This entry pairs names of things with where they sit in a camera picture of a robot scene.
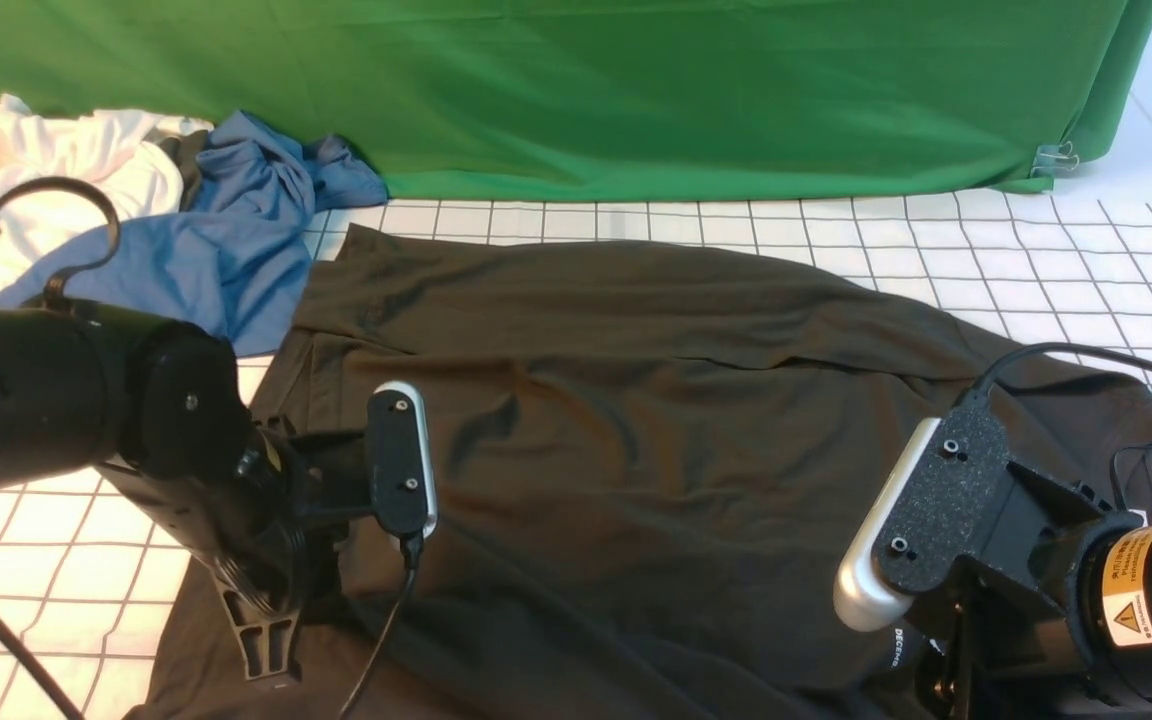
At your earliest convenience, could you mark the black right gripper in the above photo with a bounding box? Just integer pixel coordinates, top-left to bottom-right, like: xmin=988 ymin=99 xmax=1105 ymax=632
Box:
xmin=916 ymin=461 xmax=1137 ymax=719

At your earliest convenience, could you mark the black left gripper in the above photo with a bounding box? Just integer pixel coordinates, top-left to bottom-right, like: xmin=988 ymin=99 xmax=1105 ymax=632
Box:
xmin=97 ymin=415 xmax=372 ymax=689

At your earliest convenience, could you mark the dark gray long-sleeved shirt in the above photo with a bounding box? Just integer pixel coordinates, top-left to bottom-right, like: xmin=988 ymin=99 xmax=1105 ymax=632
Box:
xmin=122 ymin=223 xmax=1152 ymax=720

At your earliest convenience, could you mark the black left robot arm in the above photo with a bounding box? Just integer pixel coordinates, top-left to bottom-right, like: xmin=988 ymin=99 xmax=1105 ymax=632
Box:
xmin=0 ymin=301 xmax=361 ymax=689

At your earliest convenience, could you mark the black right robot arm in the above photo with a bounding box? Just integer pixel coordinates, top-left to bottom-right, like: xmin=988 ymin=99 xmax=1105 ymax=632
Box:
xmin=887 ymin=454 xmax=1152 ymax=719

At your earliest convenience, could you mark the blue shirt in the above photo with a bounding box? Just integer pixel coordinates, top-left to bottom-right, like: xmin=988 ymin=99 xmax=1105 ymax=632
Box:
xmin=0 ymin=111 xmax=389 ymax=356

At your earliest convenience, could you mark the white shirt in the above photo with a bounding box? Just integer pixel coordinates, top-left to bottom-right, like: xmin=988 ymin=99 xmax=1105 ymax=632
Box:
xmin=0 ymin=94 xmax=212 ymax=291

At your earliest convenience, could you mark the metal binder clip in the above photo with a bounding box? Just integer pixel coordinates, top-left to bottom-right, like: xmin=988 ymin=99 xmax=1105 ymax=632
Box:
xmin=1029 ymin=141 xmax=1082 ymax=179

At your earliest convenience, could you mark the green backdrop cloth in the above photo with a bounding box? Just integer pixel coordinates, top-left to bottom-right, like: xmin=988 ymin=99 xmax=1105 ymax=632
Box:
xmin=0 ymin=1 xmax=1152 ymax=202

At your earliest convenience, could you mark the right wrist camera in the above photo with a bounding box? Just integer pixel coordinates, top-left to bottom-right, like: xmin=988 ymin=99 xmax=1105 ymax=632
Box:
xmin=833 ymin=402 xmax=1011 ymax=632

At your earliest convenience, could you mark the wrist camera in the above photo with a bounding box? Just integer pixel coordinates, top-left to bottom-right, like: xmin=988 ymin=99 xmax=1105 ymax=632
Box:
xmin=365 ymin=381 xmax=438 ymax=541
xmin=833 ymin=402 xmax=1011 ymax=632

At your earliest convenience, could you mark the black left camera cable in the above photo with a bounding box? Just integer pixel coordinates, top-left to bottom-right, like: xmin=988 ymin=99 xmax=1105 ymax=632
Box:
xmin=0 ymin=177 xmax=427 ymax=720

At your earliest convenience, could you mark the black camera cable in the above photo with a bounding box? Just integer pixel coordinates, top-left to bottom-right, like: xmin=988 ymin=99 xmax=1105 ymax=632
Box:
xmin=0 ymin=177 xmax=427 ymax=720
xmin=967 ymin=342 xmax=1152 ymax=511

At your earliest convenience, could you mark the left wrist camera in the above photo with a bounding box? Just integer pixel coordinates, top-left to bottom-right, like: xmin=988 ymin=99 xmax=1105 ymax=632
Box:
xmin=365 ymin=381 xmax=438 ymax=541

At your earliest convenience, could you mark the black right camera cable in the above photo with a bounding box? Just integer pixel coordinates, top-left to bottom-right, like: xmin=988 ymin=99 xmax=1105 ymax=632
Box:
xmin=967 ymin=342 xmax=1152 ymax=511

